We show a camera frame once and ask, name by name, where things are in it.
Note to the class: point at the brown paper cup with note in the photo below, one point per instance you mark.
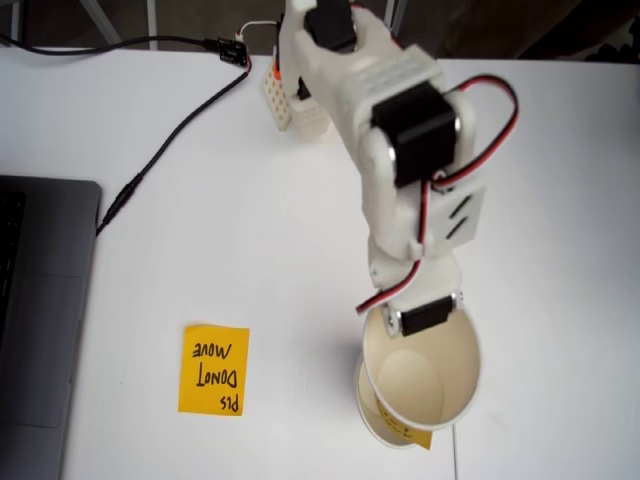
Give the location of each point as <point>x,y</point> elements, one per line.
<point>425,380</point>

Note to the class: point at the yellow handwritten sticky note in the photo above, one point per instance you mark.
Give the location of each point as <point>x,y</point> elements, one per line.
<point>405,430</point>
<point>215,370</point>

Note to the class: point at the white chair leg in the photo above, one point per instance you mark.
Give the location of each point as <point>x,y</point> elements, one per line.
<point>397,25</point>

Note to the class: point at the small black controller board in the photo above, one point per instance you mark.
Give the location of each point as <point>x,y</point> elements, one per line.
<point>232,50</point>

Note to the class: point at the dark grey laptop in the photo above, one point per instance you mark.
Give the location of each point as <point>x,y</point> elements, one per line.
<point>45,300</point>

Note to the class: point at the grey metal frame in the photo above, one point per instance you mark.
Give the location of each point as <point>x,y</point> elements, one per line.
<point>152,22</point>

